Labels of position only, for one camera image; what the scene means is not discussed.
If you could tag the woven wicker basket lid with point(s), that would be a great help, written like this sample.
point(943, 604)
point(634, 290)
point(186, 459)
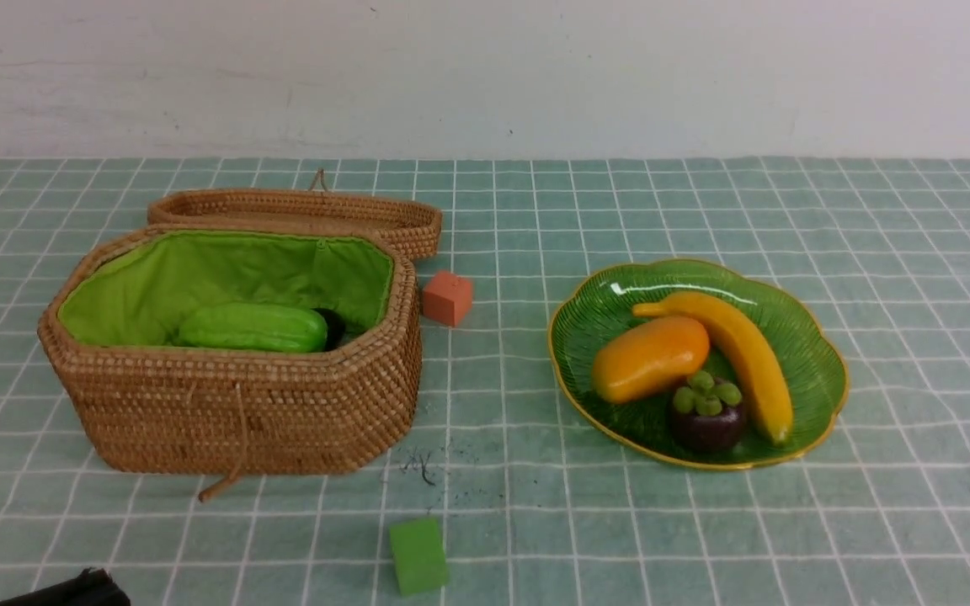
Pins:
point(411, 228)

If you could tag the purple plastic mangosteen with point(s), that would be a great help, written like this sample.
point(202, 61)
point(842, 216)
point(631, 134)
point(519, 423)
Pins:
point(707, 414)

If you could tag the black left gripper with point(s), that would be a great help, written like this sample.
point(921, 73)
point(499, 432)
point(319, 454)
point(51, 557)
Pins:
point(92, 587)

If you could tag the orange plastic mango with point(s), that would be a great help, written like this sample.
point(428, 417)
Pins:
point(649, 359)

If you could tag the green plastic cucumber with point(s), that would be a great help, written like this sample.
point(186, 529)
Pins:
point(254, 326)

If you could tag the orange foam cube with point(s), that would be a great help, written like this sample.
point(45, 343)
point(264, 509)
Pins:
point(447, 298)

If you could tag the green glass leaf plate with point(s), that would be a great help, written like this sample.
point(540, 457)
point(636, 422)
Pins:
point(601, 308)

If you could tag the teal checkered tablecloth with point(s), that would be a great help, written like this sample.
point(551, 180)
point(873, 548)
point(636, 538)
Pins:
point(536, 506)

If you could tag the woven wicker basket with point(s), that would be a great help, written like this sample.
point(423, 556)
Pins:
point(150, 406)

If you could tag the green foam cube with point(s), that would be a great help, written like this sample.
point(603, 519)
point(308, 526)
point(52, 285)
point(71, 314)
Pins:
point(418, 555)

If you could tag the yellow plastic banana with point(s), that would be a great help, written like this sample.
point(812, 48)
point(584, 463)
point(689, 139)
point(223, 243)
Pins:
point(760, 375)

